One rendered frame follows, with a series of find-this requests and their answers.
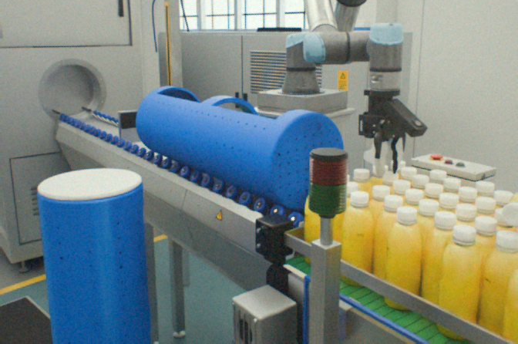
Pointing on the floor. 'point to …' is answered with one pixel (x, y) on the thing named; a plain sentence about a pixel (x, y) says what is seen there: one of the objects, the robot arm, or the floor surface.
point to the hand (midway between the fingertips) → (389, 171)
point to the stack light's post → (324, 292)
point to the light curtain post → (174, 63)
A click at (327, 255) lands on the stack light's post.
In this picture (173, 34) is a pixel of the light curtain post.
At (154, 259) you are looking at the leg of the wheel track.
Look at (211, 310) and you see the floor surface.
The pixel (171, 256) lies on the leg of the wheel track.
